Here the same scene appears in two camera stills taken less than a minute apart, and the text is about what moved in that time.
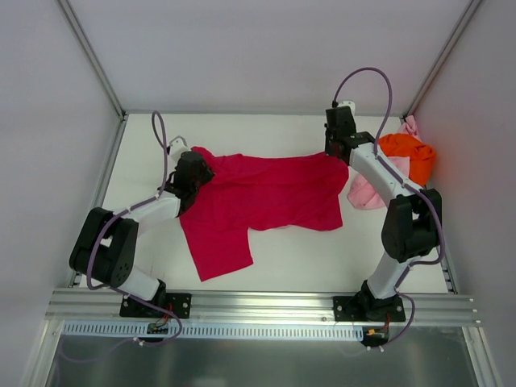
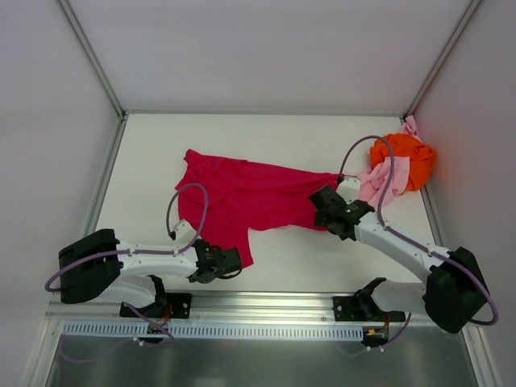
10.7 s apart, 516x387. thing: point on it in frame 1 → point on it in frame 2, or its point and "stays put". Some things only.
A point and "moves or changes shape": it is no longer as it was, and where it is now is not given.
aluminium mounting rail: [95, 307] stays put
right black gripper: [333, 146] → [322, 200]
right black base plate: [361, 308] stays put
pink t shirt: [365, 193] stays put
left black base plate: [178, 303] stays put
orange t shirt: [422, 156] stays put
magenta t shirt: [285, 191] moves or changes shape
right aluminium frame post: [442, 59] stays put
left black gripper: [202, 168] → [232, 258]
